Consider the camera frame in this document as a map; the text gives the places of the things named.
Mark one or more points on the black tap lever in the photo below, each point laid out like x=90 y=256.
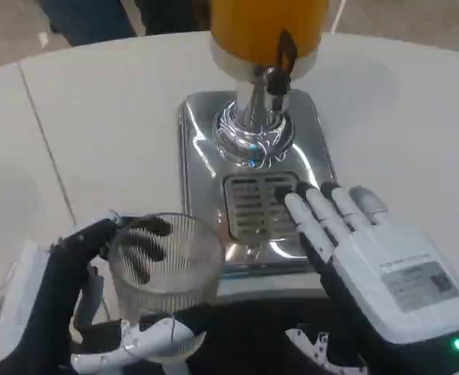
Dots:
x=279 y=83

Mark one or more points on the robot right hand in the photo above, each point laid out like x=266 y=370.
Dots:
x=389 y=281

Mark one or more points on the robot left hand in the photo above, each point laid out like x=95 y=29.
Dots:
x=57 y=281

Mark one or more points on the orange juice drink dispenser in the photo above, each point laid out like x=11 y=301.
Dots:
x=260 y=23

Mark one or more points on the steel drip tray grid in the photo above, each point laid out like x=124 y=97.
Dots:
x=249 y=204

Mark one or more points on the clear ribbed glass cup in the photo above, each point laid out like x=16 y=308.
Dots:
x=175 y=273

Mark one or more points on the robot torso white and black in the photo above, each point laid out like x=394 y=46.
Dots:
x=311 y=349

